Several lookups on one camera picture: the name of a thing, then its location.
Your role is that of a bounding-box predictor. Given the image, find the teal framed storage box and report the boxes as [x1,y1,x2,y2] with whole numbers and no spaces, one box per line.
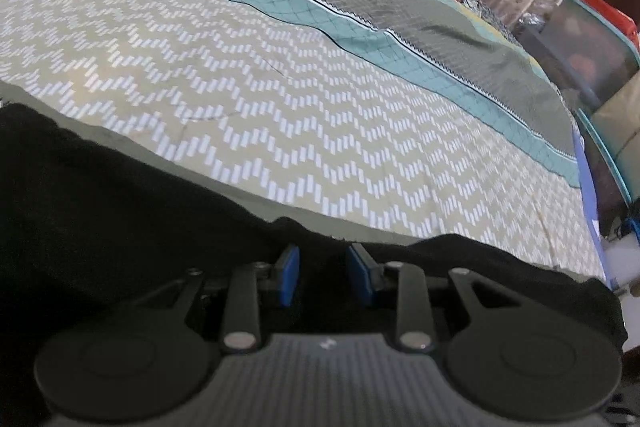
[520,0,640,208]

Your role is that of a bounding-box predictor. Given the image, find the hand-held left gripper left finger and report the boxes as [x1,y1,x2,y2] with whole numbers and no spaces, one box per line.
[136,244,301,353]

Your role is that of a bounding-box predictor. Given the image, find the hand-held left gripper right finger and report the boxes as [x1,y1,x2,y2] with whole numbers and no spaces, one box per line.
[346,242,522,353]

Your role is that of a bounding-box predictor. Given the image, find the black pants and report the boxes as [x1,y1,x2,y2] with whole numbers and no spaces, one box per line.
[0,103,629,427]

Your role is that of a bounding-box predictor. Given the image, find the orange plastic item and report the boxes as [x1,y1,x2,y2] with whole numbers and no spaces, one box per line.
[579,0,640,48]

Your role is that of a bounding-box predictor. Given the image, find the periwinkle blue mattress edge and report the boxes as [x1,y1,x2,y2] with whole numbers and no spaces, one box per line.
[570,126,609,279]

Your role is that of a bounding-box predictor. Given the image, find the zigzag patterned bed sheet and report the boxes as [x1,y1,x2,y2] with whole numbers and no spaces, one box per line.
[0,0,609,284]

